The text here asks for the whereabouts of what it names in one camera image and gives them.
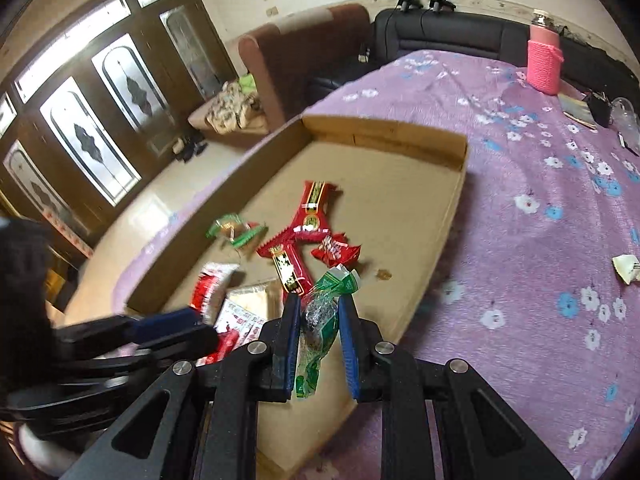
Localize patterned clothes pile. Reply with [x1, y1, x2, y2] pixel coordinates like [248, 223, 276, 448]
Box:
[205, 74, 267, 134]

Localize clear glass cup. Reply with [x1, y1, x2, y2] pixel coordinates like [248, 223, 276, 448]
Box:
[611, 96, 639, 155]

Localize crumpled white wrapper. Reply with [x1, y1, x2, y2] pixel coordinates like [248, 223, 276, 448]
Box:
[612, 255, 640, 285]

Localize brown fabric armchair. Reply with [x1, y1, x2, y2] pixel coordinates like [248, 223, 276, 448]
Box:
[188, 3, 372, 149]

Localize long red snack packet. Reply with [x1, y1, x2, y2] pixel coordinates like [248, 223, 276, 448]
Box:
[290, 180, 337, 242]

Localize red snack bar packet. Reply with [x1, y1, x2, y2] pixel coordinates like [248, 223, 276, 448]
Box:
[256, 229, 314, 297]

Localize shallow cardboard tray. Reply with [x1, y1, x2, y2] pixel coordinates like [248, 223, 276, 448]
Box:
[124, 114, 471, 480]

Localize small black pouch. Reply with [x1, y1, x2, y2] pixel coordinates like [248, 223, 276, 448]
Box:
[584, 91, 612, 128]

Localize beige cracker packet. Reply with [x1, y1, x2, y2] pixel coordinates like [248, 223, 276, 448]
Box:
[228, 280, 283, 321]

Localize black leather sofa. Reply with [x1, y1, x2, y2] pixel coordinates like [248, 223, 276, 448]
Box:
[305, 9, 639, 107]

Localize small booklet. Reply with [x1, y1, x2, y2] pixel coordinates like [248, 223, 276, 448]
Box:
[558, 93, 597, 130]

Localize green orange pastry packet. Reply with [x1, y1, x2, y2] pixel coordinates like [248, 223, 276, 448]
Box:
[206, 214, 267, 248]

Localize dark wooden glass door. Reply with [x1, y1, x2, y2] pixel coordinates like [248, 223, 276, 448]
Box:
[1, 0, 235, 266]

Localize purple floral tablecloth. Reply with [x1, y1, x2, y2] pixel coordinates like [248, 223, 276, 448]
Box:
[112, 49, 640, 480]

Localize pink sleeved thermos bottle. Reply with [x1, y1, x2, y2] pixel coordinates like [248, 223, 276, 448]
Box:
[526, 9, 564, 96]

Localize small red candy packet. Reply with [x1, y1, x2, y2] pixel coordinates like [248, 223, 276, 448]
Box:
[311, 233, 361, 269]

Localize black shoes on floor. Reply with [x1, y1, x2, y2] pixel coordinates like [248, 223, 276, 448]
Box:
[171, 132, 207, 164]

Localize white red sachet packet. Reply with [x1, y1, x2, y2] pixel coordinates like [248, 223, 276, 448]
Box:
[196, 282, 273, 366]

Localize green clear candy packet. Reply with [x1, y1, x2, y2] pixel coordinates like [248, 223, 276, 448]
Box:
[294, 264, 360, 399]

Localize red white snack packet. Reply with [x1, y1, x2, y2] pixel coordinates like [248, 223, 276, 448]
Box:
[190, 262, 240, 325]

